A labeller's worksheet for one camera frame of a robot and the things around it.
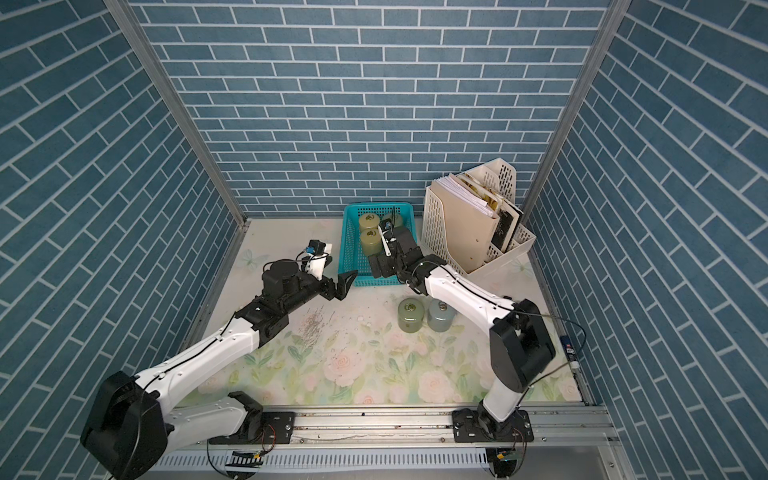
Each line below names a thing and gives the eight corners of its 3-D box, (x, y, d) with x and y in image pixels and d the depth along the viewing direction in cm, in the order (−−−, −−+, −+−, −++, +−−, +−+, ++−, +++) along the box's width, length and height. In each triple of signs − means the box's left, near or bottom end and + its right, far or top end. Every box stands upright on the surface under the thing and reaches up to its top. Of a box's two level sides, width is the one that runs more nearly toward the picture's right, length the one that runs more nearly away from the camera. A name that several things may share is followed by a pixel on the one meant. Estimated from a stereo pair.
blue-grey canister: (428, 331, 93) (430, 318, 86) (426, 312, 97) (429, 298, 90) (452, 331, 93) (457, 318, 86) (450, 312, 97) (454, 298, 90)
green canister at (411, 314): (397, 333, 92) (397, 320, 85) (397, 311, 97) (397, 297, 90) (423, 333, 92) (426, 320, 85) (422, 311, 97) (424, 297, 90)
